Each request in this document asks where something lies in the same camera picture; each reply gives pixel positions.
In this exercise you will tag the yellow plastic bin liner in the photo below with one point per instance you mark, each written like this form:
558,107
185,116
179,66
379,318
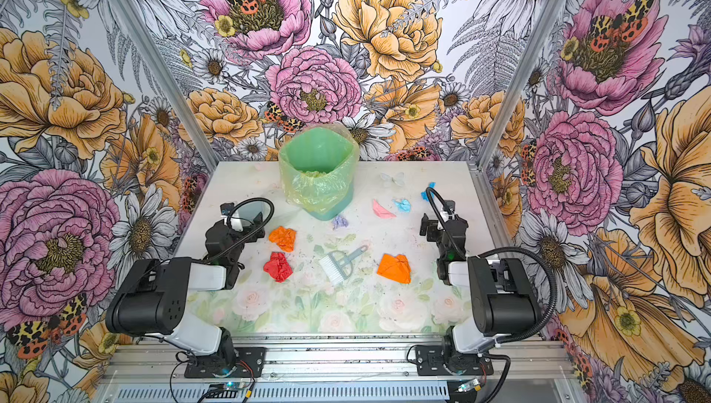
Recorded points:
319,181

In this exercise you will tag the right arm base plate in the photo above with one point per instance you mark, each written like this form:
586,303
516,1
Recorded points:
437,360

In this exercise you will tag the green trash bin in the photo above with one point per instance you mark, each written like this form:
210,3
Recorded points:
328,181

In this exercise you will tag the aluminium front rail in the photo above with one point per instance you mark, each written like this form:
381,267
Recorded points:
304,358

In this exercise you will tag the light blue crumpled paper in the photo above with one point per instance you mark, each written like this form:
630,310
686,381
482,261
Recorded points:
403,205

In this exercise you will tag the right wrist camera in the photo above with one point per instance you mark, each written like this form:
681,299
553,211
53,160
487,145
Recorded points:
446,214

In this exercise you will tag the small orange crumpled paper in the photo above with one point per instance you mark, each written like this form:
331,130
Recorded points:
284,238

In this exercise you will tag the grey-blue hand brush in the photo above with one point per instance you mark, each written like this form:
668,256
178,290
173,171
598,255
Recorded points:
338,265

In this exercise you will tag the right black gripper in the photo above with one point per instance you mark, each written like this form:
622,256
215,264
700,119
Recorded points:
440,230

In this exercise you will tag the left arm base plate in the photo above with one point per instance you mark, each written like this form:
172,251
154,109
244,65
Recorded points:
245,362

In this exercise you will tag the purple crumpled paper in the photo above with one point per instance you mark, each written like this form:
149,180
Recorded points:
339,222

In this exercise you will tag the left aluminium corner post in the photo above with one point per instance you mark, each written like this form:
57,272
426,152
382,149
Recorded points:
130,18

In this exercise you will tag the red crumpled paper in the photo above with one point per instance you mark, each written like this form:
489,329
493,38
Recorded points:
277,267

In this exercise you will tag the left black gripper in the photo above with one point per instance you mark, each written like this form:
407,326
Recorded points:
244,231

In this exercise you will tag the grey-blue dustpan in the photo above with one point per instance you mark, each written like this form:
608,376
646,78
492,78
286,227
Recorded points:
245,216

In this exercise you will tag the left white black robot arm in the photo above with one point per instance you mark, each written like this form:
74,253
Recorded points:
152,302

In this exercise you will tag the pink paper scrap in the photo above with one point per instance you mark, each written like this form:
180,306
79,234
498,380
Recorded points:
380,211

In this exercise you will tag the right aluminium corner post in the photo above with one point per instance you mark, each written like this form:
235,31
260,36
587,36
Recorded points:
539,34

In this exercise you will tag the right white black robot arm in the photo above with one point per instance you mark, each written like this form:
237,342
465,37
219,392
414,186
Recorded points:
503,305

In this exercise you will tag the aluminium corner post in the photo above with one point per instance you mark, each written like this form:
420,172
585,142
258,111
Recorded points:
130,18
539,34

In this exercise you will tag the large orange crumpled paper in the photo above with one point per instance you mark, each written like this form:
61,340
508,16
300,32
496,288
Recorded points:
395,268

